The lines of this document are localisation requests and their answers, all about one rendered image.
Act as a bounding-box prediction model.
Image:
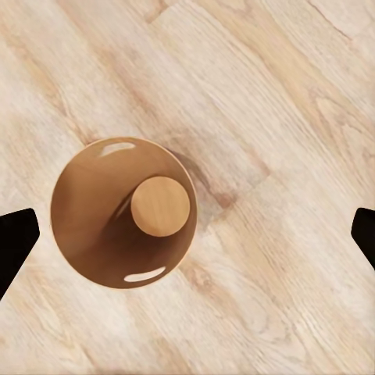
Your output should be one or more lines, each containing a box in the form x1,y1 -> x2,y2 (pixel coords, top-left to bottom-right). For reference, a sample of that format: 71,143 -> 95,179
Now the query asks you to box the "trash can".
49,136 -> 199,290

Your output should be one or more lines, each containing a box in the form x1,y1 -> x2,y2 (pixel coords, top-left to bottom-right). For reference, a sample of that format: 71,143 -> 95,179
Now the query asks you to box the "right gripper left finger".
0,209 -> 40,300

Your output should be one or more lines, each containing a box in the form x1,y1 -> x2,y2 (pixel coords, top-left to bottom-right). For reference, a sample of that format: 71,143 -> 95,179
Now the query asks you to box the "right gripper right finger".
352,208 -> 375,270

